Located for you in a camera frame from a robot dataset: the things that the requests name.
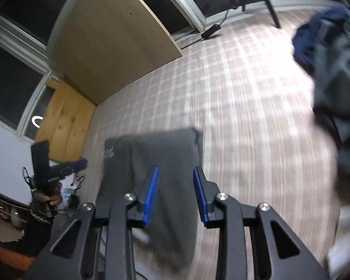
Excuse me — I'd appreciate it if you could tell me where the navy blue garment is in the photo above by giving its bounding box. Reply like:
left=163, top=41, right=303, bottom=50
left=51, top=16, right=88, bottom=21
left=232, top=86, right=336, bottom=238
left=292, top=6, right=350, bottom=75

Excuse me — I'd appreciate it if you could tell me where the pine wooden headboard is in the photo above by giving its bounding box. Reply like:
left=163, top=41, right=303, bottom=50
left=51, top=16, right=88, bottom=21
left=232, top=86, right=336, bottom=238
left=35, top=77, right=96, bottom=162

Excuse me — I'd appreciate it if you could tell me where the person's left forearm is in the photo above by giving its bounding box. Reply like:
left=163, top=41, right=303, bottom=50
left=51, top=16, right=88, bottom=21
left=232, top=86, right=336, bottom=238
left=25, top=204, right=57, bottom=257

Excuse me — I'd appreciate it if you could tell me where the light wooden board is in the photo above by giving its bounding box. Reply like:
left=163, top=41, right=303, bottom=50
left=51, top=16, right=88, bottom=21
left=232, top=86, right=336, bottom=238
left=48, top=0, right=184, bottom=105

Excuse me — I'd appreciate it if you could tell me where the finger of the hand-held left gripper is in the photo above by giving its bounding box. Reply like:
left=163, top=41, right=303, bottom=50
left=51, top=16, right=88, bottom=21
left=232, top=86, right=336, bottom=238
left=48, top=159, right=88, bottom=181

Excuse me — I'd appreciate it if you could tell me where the white power strip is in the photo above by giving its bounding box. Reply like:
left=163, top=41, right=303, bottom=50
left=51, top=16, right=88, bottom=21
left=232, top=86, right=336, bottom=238
left=60, top=185, right=76, bottom=202

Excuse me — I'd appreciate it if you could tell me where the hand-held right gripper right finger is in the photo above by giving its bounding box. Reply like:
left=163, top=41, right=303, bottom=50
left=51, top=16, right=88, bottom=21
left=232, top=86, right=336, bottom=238
left=193, top=166, right=330, bottom=280

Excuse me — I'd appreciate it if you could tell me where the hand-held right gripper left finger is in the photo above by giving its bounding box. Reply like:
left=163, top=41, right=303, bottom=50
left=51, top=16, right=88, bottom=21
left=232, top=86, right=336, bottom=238
left=23, top=166, right=160, bottom=280

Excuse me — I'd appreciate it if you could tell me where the black power adapter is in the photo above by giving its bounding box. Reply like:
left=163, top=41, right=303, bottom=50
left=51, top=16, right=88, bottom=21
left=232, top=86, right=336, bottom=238
left=201, top=24, right=221, bottom=39

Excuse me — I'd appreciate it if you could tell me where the white sheet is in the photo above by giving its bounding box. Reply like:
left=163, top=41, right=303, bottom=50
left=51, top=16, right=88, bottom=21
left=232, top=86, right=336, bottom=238
left=327, top=204, right=350, bottom=280

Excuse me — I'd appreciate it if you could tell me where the grey daisy print T-shirt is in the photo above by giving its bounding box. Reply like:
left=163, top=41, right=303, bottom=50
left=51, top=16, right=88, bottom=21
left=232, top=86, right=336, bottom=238
left=96, top=127, right=203, bottom=275

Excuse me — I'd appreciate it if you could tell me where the pink plaid blanket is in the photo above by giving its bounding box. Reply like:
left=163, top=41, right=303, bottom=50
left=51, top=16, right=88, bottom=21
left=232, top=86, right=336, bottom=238
left=82, top=9, right=348, bottom=280

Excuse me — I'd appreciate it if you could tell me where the black tripod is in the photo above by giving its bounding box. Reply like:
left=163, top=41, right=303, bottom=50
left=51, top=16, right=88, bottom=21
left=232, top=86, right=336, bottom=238
left=230, top=0, right=281, bottom=29

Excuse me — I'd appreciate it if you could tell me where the grey-green hoodie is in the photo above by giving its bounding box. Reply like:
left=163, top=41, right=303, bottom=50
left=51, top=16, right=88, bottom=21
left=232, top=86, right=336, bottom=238
left=311, top=6, right=350, bottom=175

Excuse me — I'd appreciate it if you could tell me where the person's left hand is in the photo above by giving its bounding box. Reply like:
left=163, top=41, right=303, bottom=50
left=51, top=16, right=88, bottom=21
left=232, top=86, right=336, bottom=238
left=34, top=181, right=64, bottom=209

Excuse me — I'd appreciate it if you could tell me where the black adapter cable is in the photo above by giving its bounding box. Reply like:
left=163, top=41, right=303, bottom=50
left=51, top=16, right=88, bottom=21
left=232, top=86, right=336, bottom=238
left=204, top=0, right=240, bottom=27

